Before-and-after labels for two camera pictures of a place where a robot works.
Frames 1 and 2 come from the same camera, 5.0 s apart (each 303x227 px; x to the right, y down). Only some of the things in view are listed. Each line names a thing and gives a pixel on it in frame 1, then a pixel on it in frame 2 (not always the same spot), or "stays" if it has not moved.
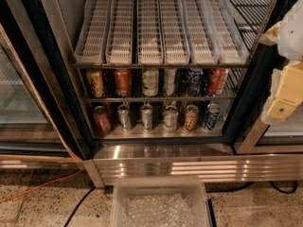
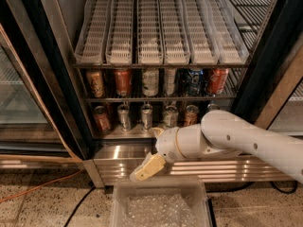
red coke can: [122, 78] stays
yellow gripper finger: [290, 92] -> [151, 166]
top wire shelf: [249, 7] stays
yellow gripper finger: [272, 36] -> [156, 131]
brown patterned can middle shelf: [96, 83] stays
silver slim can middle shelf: [169, 80] stays
